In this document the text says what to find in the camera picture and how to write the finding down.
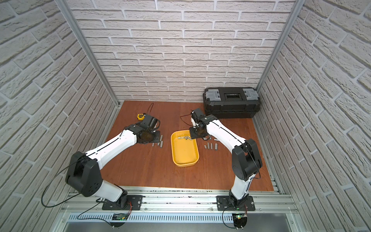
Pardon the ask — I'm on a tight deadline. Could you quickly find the yellow plastic storage box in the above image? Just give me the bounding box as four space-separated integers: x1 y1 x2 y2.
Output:
171 130 200 167

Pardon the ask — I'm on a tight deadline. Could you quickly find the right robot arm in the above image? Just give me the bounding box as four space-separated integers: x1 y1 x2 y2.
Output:
189 108 262 204

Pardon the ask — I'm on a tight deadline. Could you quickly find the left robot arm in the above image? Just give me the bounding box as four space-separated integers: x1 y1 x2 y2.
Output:
65 114 160 202

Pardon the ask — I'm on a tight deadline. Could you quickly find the yellow tape measure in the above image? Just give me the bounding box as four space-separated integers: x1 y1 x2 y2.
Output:
137 113 146 121

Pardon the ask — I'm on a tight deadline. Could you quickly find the black plastic toolbox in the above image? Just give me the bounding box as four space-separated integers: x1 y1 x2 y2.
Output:
203 87 261 119

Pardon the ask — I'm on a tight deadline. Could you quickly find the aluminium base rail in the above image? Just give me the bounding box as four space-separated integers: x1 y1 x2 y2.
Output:
59 187 298 226

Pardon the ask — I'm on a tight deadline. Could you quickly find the aluminium frame post left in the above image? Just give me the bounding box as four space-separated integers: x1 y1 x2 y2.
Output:
56 0 120 107

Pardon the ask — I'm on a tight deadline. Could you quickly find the aluminium frame post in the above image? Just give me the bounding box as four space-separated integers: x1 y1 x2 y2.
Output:
56 0 120 107
256 0 305 92

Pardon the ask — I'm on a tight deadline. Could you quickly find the aluminium frame post right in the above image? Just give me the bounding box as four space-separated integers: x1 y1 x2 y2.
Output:
256 0 305 92

